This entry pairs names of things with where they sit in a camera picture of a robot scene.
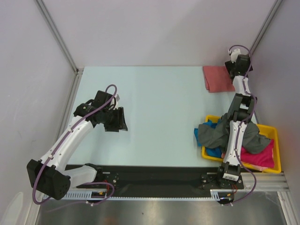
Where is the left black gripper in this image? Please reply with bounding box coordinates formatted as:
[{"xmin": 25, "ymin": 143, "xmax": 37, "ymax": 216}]
[{"xmin": 102, "ymin": 106, "xmax": 128, "ymax": 132}]

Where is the salmon pink t shirt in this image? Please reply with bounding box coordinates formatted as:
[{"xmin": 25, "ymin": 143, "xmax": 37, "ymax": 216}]
[{"xmin": 202, "ymin": 66, "xmax": 235, "ymax": 93}]

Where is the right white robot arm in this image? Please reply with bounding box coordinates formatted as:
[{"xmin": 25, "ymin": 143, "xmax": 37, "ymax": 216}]
[{"xmin": 216, "ymin": 49, "xmax": 257, "ymax": 188}]

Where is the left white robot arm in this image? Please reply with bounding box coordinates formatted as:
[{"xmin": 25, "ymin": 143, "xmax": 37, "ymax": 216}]
[{"xmin": 26, "ymin": 90, "xmax": 128, "ymax": 204}]

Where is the grey t shirt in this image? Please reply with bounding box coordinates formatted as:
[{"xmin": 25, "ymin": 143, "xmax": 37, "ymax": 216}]
[{"xmin": 197, "ymin": 113, "xmax": 271, "ymax": 154}]

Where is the yellow plastic bin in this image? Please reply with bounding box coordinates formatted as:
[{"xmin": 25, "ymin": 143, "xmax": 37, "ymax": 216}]
[{"xmin": 201, "ymin": 114, "xmax": 282, "ymax": 174}]

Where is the blue t shirt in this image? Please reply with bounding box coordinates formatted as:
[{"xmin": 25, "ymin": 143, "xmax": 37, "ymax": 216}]
[{"xmin": 194, "ymin": 120, "xmax": 222, "ymax": 158}]

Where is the magenta t shirt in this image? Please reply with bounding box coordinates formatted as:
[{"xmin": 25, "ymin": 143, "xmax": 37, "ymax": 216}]
[{"xmin": 240, "ymin": 139, "xmax": 275, "ymax": 171}]

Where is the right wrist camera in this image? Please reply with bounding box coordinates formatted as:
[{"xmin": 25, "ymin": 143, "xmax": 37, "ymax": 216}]
[{"xmin": 228, "ymin": 48, "xmax": 241, "ymax": 63}]

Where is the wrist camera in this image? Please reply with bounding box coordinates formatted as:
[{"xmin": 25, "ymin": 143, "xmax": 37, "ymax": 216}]
[
  {"xmin": 109, "ymin": 94, "xmax": 120, "ymax": 110},
  {"xmin": 228, "ymin": 48, "xmax": 241, "ymax": 63}
]

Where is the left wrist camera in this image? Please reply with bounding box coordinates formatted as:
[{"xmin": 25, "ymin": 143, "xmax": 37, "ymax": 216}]
[{"xmin": 109, "ymin": 94, "xmax": 120, "ymax": 110}]

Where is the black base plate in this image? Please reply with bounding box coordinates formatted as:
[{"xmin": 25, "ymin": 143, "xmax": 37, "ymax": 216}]
[{"xmin": 79, "ymin": 165, "xmax": 244, "ymax": 191}]

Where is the right aluminium corner post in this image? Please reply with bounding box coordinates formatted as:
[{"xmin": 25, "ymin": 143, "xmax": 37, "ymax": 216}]
[{"xmin": 250, "ymin": 0, "xmax": 285, "ymax": 56}]

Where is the aluminium corner post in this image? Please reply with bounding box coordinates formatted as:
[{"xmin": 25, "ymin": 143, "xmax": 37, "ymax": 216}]
[
  {"xmin": 34, "ymin": 0, "xmax": 78, "ymax": 74},
  {"xmin": 250, "ymin": 0, "xmax": 285, "ymax": 56}
]

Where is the aluminium frame rail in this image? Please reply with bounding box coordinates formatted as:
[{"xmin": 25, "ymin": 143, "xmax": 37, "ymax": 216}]
[{"xmin": 241, "ymin": 172, "xmax": 289, "ymax": 192}]

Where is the slotted cable duct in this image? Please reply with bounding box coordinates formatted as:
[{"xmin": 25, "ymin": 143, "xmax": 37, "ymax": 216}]
[{"xmin": 63, "ymin": 188, "xmax": 233, "ymax": 201}]

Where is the left aluminium corner post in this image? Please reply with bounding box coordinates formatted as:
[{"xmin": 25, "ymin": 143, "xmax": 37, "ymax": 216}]
[{"xmin": 34, "ymin": 0, "xmax": 78, "ymax": 74}]

